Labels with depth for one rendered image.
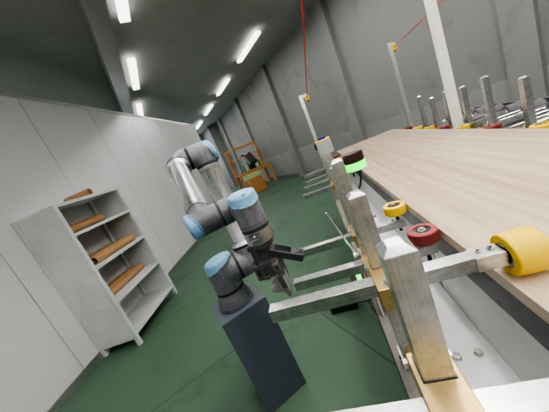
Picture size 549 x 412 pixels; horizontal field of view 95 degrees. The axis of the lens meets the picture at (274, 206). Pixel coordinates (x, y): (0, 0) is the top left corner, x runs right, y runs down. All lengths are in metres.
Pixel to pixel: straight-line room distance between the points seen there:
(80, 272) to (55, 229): 0.45
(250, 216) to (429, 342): 0.53
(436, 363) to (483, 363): 0.50
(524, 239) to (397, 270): 0.35
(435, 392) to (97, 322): 3.05
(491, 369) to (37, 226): 3.08
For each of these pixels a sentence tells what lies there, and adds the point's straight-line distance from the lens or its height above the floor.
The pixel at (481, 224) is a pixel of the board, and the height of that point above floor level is 0.90.
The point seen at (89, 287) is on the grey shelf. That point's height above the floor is 0.74.
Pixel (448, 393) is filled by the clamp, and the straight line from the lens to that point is 0.39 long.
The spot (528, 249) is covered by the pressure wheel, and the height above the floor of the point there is 0.96.
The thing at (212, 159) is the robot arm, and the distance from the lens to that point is 1.34.
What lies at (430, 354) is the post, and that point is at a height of 1.01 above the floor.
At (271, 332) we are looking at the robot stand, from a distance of 1.48.
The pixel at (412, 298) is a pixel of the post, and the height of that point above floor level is 1.08.
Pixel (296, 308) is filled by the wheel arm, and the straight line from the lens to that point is 0.58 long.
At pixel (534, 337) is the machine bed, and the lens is 0.68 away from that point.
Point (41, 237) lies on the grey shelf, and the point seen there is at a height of 1.34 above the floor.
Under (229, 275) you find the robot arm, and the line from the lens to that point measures 1.33.
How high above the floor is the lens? 1.29
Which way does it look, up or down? 13 degrees down
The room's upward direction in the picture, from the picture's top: 23 degrees counter-clockwise
